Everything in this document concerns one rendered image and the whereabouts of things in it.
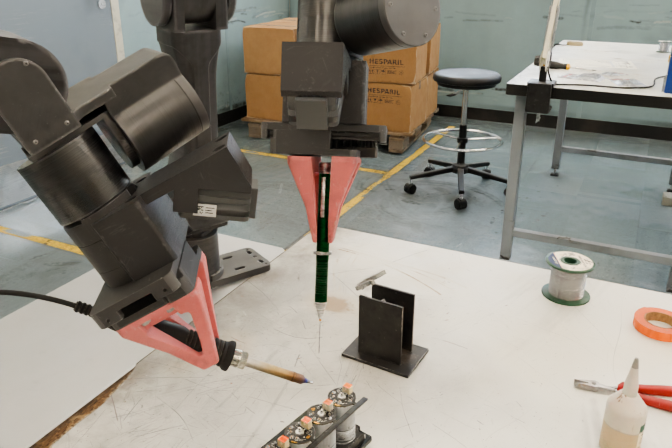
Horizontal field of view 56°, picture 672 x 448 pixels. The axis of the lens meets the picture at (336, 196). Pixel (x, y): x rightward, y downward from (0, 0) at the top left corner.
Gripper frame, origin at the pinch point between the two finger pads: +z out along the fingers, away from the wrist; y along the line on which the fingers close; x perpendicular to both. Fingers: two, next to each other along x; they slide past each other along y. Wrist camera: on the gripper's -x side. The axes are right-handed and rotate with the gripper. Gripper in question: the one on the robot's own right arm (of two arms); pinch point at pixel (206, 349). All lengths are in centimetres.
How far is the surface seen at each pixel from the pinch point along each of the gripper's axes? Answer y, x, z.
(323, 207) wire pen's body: 5.4, -13.4, -3.8
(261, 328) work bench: 22.8, 2.4, 13.2
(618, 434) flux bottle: -2.4, -26.5, 25.5
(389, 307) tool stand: 13.8, -13.2, 13.3
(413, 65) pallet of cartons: 330, -72, 73
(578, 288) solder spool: 24, -35, 31
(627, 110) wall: 356, -194, 180
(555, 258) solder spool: 27, -34, 27
